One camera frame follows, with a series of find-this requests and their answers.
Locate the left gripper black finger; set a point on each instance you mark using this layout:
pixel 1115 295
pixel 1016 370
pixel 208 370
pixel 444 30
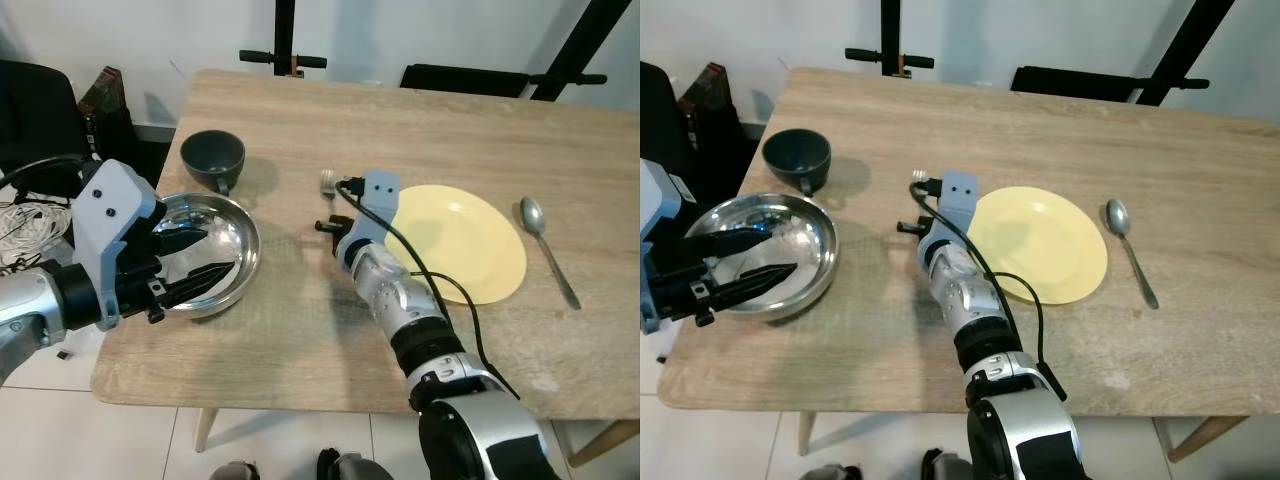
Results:
pixel 725 242
pixel 750 284
pixel 200 282
pixel 180 239

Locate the steel fork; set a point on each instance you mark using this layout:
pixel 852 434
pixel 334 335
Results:
pixel 919 177
pixel 327 182

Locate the shiny steel bowl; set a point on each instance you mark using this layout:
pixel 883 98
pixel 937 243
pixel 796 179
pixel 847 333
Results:
pixel 235 235
pixel 810 235

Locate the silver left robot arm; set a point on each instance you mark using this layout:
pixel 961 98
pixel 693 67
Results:
pixel 25 315

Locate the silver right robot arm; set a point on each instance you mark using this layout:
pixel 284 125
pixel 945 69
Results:
pixel 985 340
pixel 430 340

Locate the dark blue cup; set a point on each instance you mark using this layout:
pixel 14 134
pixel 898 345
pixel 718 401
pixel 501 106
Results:
pixel 797 157
pixel 212 158

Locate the yellow round plate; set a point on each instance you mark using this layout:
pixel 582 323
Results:
pixel 1045 245
pixel 458 245

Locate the black chair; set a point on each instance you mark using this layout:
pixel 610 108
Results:
pixel 35 120
pixel 662 120

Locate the light wooden table leg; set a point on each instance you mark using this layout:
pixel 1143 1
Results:
pixel 1192 438
pixel 805 432
pixel 600 442
pixel 205 428

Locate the steel spoon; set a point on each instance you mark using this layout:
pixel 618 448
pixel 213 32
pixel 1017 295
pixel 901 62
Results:
pixel 1118 217
pixel 532 215

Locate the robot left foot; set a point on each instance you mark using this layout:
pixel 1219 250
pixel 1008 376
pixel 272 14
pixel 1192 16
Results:
pixel 830 472

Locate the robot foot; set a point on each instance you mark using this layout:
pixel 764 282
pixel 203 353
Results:
pixel 830 472
pixel 950 467
pixel 355 467

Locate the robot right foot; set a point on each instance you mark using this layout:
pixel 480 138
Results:
pixel 355 467
pixel 950 467

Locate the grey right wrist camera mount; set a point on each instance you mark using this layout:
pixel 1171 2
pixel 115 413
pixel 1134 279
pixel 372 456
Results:
pixel 375 205
pixel 958 205

